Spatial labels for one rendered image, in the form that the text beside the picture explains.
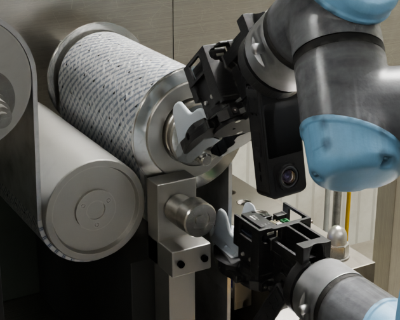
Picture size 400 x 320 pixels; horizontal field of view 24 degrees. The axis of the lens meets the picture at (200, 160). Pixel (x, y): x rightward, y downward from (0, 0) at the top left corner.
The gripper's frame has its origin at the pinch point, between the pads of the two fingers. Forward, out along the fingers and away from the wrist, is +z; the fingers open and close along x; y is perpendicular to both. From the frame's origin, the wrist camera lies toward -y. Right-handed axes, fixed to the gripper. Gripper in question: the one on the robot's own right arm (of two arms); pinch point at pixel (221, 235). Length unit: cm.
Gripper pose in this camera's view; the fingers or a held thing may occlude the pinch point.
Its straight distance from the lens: 116.5
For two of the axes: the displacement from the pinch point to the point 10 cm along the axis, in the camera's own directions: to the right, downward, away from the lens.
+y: 0.0, -9.3, -3.6
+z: -5.0, -3.1, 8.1
